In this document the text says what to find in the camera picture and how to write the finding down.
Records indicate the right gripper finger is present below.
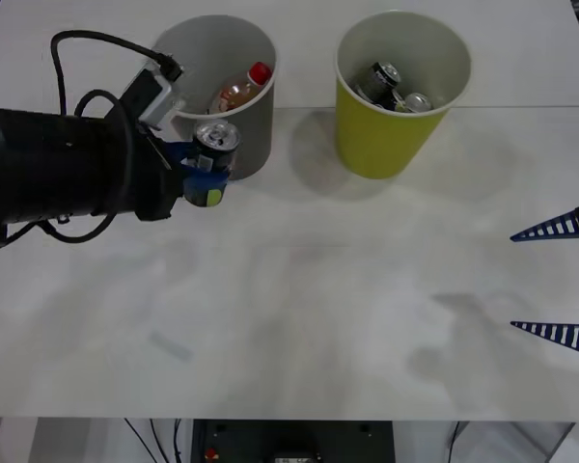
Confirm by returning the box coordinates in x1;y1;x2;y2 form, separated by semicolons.
510;199;579;243
510;320;579;361

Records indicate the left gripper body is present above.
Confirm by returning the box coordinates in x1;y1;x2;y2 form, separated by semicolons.
124;120;186;223

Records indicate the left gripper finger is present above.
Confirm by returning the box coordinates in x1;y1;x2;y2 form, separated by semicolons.
180;169;232;195
162;138;214;174

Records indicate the yellow-green plastic waste bin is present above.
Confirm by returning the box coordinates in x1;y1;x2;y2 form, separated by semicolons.
334;10;473;180

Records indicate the silver drink can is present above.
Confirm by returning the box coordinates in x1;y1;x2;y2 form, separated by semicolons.
402;92;434;114

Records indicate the grey plastic waste bin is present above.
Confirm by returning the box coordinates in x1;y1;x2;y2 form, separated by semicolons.
150;14;279;182

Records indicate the black can with green patch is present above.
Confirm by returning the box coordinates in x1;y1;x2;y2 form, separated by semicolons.
182;120;243;208

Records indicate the large black drink can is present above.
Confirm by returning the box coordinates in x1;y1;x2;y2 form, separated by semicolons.
354;61;402;105

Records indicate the red-capped plastic bottle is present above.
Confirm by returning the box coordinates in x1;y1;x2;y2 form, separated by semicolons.
207;61;275;116

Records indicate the black robot torso base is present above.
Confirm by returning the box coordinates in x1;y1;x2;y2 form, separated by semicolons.
191;419;395;463

